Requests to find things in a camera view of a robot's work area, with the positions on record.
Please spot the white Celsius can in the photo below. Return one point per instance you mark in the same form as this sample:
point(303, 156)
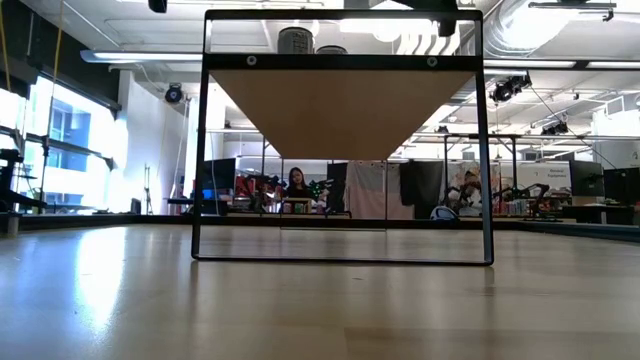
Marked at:
point(331, 50)
point(295, 42)

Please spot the black background robot arm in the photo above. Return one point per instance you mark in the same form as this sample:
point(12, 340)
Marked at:
point(260, 187)
point(530, 192)
point(320, 192)

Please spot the round black ceiling device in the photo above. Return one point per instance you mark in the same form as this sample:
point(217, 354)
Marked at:
point(173, 94)

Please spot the black stage light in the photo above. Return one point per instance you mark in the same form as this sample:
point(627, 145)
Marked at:
point(510, 89)

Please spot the black metal rack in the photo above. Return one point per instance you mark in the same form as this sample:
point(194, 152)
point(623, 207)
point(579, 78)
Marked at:
point(475, 136)

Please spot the black hanging cloth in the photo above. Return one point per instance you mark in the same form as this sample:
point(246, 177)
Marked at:
point(422, 187)

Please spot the black computer monitor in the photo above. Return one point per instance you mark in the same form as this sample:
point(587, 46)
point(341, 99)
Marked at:
point(586, 177)
point(220, 175)
point(622, 186)

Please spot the person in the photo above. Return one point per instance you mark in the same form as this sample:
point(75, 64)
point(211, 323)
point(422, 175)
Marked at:
point(470, 195)
point(297, 187)

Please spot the white hanging cloth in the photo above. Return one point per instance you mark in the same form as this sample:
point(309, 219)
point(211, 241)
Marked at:
point(370, 190)

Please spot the black panel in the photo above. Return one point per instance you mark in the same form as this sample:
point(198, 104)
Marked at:
point(337, 180)

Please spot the white and blue object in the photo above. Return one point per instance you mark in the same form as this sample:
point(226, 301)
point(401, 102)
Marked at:
point(442, 214)

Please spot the wooden shelf with black frame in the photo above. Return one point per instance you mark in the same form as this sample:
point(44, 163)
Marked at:
point(345, 115)

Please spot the black aluminium table frame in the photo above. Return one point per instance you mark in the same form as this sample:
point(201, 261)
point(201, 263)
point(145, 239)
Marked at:
point(75, 220)

